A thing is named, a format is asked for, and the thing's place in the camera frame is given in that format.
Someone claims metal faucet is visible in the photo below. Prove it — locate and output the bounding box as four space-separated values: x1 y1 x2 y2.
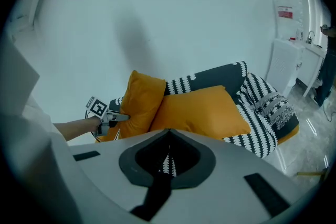
305 30 316 44

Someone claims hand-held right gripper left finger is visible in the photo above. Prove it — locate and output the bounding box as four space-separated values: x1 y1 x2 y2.
68 127 172 219

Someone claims person's left forearm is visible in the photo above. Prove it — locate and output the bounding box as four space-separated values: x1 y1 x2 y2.
54 115 102 143

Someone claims white cabinet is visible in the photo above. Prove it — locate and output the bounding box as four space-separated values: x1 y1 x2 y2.
267 38 306 93

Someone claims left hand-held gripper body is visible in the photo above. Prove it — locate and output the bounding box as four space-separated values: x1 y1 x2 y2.
85 96 117 137

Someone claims clear jug with red label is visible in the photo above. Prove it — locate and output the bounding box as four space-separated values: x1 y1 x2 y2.
274 0 303 40

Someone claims person's white shirt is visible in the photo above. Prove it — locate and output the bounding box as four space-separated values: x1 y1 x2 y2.
0 0 71 145

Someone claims white table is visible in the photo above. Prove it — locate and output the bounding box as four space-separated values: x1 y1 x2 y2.
301 43 328 98

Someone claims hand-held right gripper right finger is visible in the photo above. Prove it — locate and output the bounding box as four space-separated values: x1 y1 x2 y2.
136 127 320 224

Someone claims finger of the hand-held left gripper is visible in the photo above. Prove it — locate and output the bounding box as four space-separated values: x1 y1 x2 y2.
109 112 131 123

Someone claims orange sofa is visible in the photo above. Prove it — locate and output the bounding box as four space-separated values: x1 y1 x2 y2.
94 60 300 159

